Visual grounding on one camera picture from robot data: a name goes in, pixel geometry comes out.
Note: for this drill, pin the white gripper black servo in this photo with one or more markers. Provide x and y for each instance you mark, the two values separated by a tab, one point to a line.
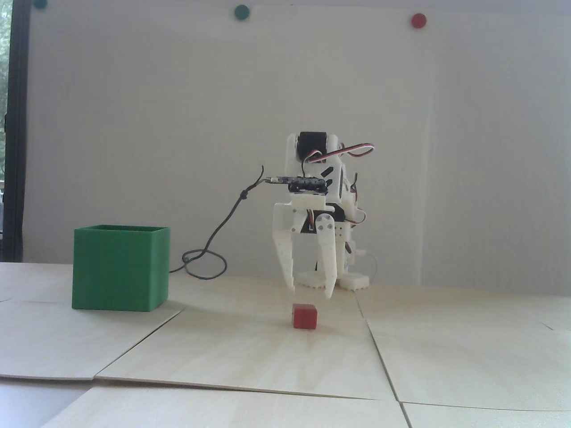
298	217

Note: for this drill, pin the red block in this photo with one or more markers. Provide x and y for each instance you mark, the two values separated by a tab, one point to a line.
305	316

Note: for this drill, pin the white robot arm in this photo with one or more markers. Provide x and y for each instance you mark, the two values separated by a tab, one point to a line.
334	178

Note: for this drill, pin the green box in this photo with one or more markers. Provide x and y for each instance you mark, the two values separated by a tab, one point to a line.
116	272

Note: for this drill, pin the red round magnet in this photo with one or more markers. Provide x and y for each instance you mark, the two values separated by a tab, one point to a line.
419	21

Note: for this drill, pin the dark green round magnet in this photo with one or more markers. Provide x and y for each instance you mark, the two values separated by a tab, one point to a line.
40	3

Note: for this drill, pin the black camera board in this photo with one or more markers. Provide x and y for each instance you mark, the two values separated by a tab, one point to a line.
303	183

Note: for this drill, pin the black window frame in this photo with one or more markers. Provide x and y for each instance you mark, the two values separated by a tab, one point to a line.
18	133

